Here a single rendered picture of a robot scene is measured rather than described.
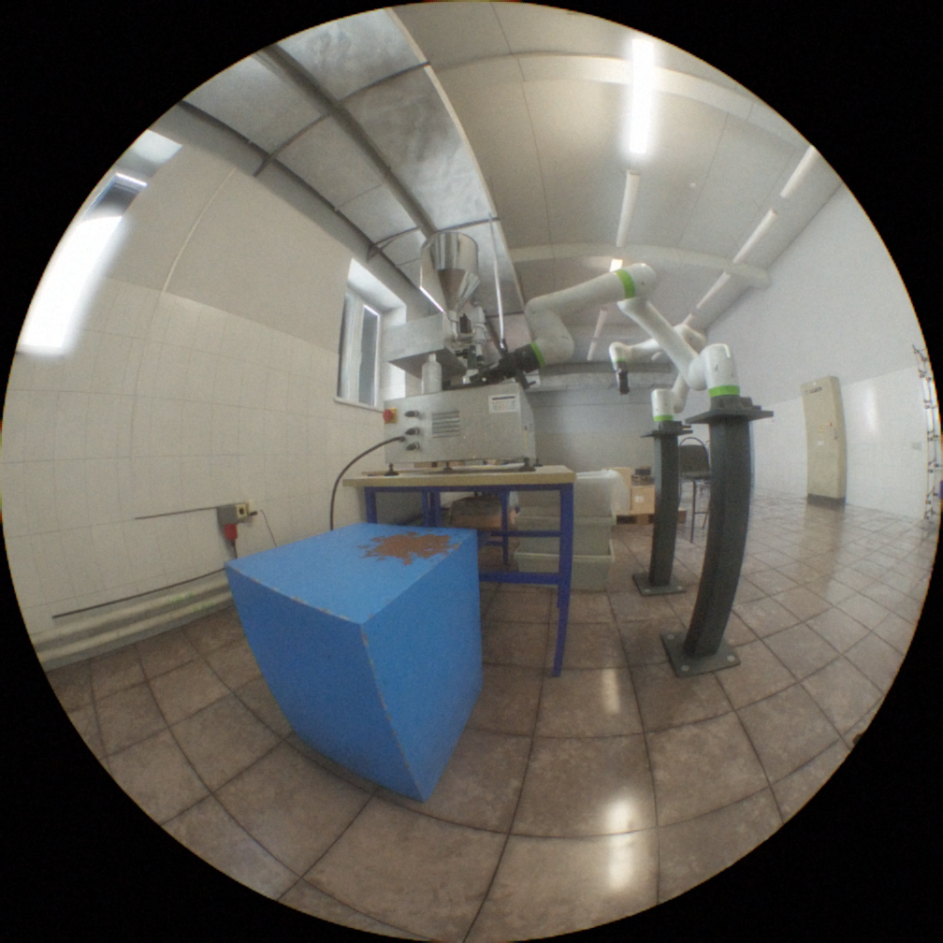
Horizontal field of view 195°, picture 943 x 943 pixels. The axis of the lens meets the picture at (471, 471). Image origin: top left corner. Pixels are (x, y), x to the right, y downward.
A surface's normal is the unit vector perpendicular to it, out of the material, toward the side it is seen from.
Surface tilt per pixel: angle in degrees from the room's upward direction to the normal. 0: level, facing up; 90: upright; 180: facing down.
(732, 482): 90
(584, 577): 96
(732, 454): 90
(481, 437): 90
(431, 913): 0
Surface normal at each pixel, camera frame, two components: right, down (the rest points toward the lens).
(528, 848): -0.04, -1.00
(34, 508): 0.95, -0.04
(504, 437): -0.29, 0.04
